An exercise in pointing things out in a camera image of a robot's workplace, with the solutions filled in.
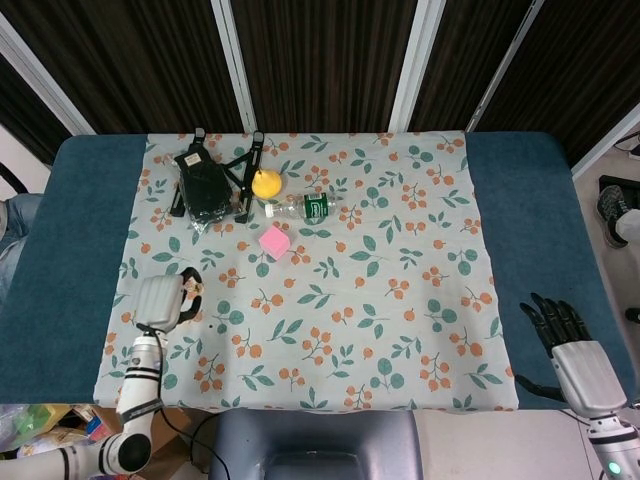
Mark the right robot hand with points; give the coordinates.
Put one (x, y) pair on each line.
(590, 375)

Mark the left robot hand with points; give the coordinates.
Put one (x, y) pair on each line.
(157, 302)

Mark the round wooden chess piece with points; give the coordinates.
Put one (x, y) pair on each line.
(194, 287)

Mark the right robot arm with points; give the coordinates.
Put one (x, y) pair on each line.
(610, 445)

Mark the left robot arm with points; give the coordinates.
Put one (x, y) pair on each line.
(142, 380)

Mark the teal table cover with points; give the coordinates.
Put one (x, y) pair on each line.
(75, 240)

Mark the bag of black items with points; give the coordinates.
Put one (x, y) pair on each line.
(205, 190)

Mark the light grey flat board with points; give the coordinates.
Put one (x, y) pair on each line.
(490, 445)

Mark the brown cardboard box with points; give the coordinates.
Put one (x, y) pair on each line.
(172, 430)

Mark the pink cube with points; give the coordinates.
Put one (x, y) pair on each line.
(274, 242)

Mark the black folding stand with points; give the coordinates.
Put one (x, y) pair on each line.
(248, 180)

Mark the yellow toy pear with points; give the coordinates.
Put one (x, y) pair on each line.
(266, 186)

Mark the blue jeans leg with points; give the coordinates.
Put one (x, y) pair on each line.
(15, 220)

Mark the black mesh sneaker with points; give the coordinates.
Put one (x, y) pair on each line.
(610, 210)

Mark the green plastic bag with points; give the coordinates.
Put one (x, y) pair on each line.
(30, 420)

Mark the clear bottle green label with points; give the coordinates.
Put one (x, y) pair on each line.
(315, 206)

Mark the floral printed tablecloth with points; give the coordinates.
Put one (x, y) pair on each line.
(350, 280)

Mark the grey robot torso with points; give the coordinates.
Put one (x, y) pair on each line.
(300, 435)

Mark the dark folding partition screen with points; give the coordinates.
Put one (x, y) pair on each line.
(325, 60)

